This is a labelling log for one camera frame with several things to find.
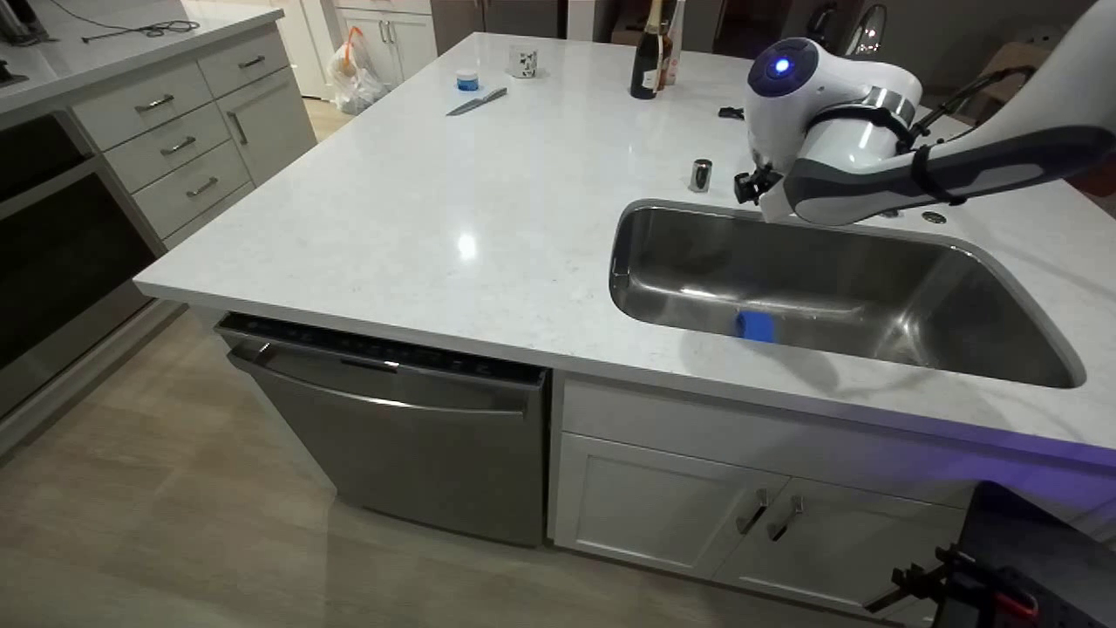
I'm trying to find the white island cabinet doors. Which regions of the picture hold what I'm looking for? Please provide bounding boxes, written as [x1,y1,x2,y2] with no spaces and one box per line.
[555,377,980,611]

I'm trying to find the grey side drawer cabinet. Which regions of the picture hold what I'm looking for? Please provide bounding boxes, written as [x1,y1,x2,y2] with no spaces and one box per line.
[72,28,314,248]

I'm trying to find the small chrome soap dispenser cap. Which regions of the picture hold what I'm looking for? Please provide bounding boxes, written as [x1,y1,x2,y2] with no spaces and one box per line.
[692,157,711,192]

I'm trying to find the chrome gooseneck kitchen faucet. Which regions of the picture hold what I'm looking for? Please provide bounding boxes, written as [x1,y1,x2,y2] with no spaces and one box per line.
[804,0,887,55]

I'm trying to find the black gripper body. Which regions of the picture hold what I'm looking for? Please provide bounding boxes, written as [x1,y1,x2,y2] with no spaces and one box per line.
[732,163,780,204]

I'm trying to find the black camera rig with clamp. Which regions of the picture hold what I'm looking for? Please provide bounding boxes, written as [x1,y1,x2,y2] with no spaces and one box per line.
[866,483,1116,628]

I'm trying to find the blue tape roll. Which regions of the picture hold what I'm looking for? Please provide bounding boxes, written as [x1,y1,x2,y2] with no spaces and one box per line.
[456,75,482,95]

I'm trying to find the stainless steel sink basin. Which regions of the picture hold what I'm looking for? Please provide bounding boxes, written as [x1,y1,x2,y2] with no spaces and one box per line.
[610,198,1085,388]

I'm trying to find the small glass cup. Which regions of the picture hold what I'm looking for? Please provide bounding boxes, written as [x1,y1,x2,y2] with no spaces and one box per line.
[513,50,541,79]

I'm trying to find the stainless steel dishwasher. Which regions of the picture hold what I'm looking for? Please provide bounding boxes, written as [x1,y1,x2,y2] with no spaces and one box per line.
[215,313,546,547]

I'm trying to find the dark wine bottle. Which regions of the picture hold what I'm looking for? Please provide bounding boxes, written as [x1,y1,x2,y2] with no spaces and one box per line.
[628,0,664,102]

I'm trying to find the blue sponge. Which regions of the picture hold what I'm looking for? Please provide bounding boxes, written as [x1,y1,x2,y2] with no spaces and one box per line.
[738,312,774,341]

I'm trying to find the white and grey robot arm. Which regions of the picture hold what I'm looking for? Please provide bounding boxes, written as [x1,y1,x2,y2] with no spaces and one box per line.
[742,0,1116,226]

